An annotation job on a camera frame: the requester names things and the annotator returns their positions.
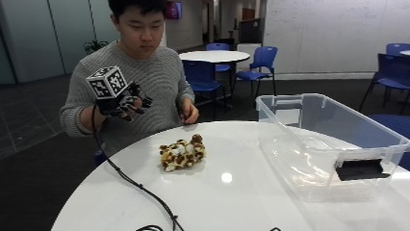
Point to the white marker cube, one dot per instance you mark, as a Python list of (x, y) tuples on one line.
[(107, 82)]

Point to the the person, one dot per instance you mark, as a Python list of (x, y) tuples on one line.
[(149, 70)]

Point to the giraffe soft toy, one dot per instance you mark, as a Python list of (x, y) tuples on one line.
[(183, 153)]

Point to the blue chair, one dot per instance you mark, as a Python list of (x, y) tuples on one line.
[(393, 72), (397, 48), (219, 47), (200, 75), (261, 59)]

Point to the potted green plant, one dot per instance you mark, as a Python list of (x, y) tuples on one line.
[(95, 46)]

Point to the round white table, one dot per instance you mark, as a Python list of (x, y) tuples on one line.
[(213, 56)]

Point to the white cabinet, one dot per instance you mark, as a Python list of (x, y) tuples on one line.
[(248, 48)]

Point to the dark cabinet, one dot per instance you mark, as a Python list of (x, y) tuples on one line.
[(251, 30)]

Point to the clear plastic storage bin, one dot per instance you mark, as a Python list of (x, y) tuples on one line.
[(324, 134)]

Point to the black bin latch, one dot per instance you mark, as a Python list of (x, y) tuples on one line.
[(361, 169)]

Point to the wall screen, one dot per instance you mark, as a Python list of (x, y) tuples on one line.
[(175, 10)]

